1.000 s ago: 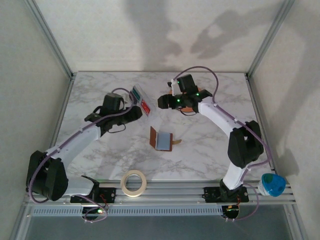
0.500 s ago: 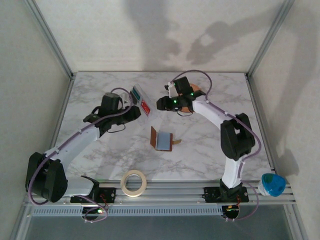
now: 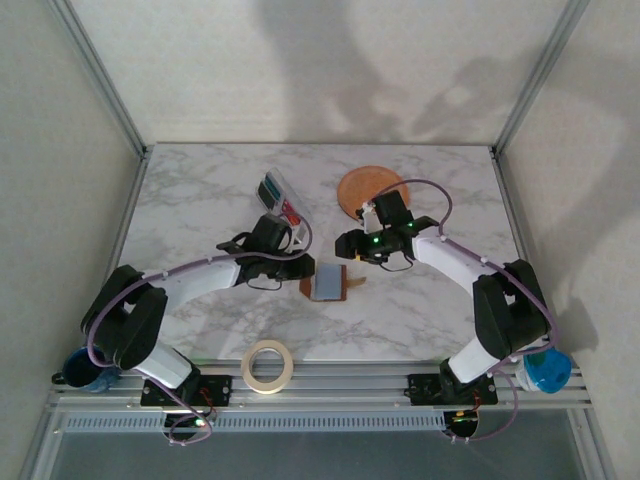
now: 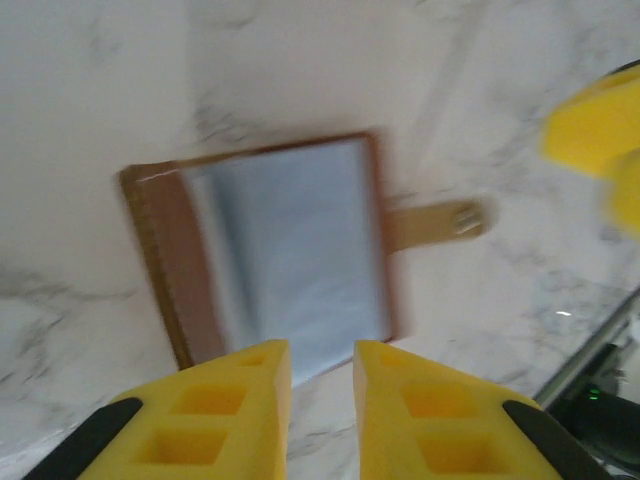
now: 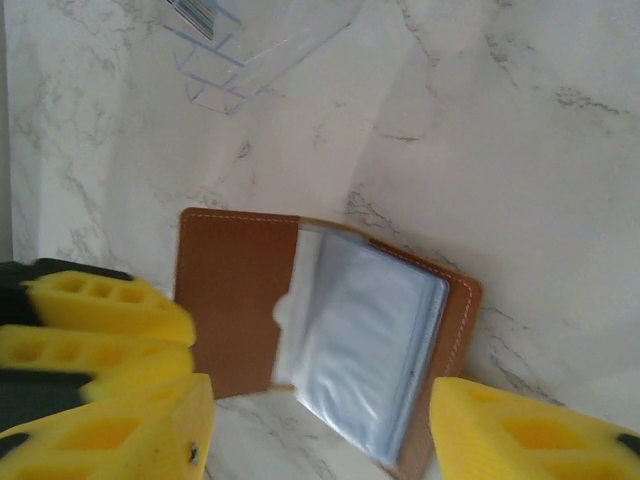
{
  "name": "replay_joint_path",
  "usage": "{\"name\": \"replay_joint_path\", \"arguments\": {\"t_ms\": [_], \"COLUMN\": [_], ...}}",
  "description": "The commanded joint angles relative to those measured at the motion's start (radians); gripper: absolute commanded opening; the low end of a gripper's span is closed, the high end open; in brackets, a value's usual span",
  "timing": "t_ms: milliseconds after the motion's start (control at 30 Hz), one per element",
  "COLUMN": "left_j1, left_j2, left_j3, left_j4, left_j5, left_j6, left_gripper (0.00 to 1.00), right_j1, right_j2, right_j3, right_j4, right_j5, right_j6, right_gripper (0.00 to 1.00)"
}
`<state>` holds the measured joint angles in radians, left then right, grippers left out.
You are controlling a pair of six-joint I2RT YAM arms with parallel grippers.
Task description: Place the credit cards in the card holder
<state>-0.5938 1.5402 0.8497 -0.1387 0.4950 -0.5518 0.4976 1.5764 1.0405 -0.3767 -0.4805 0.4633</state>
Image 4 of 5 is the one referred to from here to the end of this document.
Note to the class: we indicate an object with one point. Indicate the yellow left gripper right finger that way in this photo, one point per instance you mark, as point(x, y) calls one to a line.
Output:
point(440, 430)

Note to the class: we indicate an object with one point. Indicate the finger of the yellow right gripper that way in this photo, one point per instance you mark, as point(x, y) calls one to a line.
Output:
point(625, 200)
point(590, 125)

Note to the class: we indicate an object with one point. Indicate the brown leather card holder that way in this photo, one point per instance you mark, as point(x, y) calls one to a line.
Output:
point(300, 250)

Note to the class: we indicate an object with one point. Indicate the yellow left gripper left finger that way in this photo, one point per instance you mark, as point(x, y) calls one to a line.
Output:
point(200, 430)

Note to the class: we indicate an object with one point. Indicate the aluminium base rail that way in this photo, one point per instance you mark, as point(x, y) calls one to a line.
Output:
point(590, 345)

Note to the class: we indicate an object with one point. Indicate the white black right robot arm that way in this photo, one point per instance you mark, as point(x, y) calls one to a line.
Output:
point(600, 420)

